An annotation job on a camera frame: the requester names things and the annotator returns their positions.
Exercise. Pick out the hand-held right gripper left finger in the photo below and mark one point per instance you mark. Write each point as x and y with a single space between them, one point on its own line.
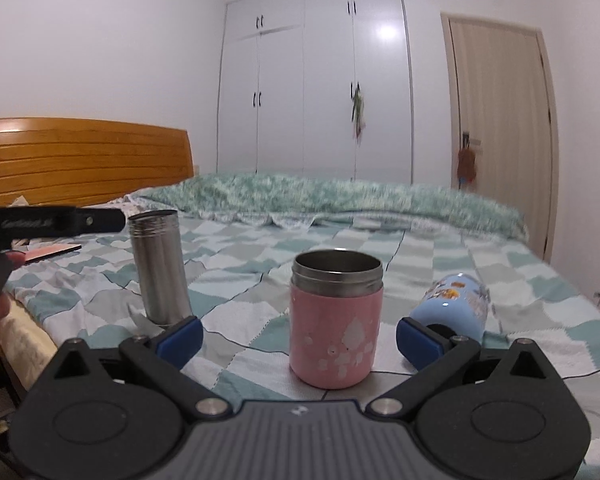
182 341

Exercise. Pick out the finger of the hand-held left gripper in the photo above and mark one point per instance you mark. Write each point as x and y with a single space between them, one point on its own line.
102 220

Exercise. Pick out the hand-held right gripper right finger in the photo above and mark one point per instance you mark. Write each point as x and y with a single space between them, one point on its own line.
419 342

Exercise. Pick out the blue printed cup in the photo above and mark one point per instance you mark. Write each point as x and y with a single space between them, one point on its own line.
455 305

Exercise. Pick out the tall steel cup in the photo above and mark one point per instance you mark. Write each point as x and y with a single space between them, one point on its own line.
161 270

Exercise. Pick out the pink steel cup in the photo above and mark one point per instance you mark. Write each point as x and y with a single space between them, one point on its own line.
335 330

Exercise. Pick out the pink book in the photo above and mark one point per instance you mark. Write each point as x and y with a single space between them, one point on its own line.
50 253

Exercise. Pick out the wooden headboard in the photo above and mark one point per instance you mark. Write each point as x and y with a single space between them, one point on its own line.
80 160

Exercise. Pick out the bed with checked sheet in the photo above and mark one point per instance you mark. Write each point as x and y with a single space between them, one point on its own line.
250 257

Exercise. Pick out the green patterned quilt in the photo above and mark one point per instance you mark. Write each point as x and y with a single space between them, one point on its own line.
330 195

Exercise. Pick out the brown hanging toy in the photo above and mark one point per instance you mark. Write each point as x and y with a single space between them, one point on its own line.
466 162

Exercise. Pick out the beige door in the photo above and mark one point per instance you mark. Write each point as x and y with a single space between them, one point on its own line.
500 135

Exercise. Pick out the white wardrobe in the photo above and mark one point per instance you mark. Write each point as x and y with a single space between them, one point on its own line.
305 100

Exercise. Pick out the green hanging toy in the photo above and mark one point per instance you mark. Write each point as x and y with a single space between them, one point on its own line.
357 110

